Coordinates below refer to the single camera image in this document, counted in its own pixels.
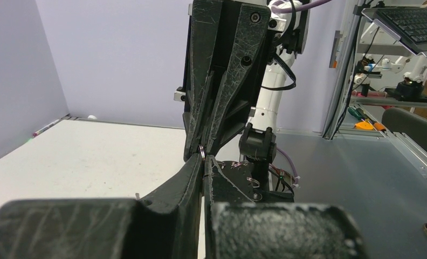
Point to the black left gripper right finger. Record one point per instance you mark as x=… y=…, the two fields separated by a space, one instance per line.
x=236 y=226

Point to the dark office chair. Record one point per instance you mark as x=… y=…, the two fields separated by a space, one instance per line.
x=402 y=121

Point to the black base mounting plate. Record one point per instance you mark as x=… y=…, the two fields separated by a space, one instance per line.
x=239 y=175

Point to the orange handled tool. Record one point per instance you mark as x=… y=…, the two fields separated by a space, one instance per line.
x=364 y=125

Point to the large metal keyring with rings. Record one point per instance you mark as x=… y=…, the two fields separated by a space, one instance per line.
x=202 y=152

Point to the red and white marker pen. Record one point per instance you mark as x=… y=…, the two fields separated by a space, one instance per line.
x=45 y=128

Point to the black computer keyboard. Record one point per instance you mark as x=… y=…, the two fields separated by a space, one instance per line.
x=407 y=25

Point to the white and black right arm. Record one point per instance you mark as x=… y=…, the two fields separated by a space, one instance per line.
x=257 y=140

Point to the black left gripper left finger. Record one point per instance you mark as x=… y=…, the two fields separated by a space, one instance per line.
x=162 y=224

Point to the aluminium table frame rail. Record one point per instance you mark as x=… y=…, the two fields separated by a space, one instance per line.
x=346 y=55

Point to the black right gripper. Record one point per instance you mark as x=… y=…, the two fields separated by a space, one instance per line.
x=246 y=47

